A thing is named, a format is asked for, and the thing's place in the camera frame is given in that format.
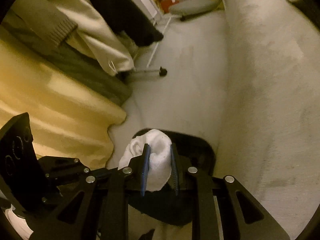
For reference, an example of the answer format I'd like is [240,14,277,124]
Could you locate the white paper wad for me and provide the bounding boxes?
[118,129,171,192]

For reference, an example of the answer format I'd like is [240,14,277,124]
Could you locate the yellow curtain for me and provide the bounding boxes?
[1,29,126,169]

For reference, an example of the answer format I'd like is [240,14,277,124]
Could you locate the grey bed mattress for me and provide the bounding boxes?
[214,0,319,239]

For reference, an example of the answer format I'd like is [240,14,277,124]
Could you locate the white rolling clothes rack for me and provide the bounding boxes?
[122,15,172,82]

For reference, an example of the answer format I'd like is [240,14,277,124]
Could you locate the cream hanging jacket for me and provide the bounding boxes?
[47,0,134,76]

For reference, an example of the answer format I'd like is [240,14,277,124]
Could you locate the olive green hanging coat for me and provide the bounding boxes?
[1,0,132,105]

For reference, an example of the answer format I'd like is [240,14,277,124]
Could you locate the black hanging garment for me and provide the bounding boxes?
[90,0,164,47]

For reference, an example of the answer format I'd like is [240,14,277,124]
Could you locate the grey floor cushion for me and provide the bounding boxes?
[169,0,221,21]

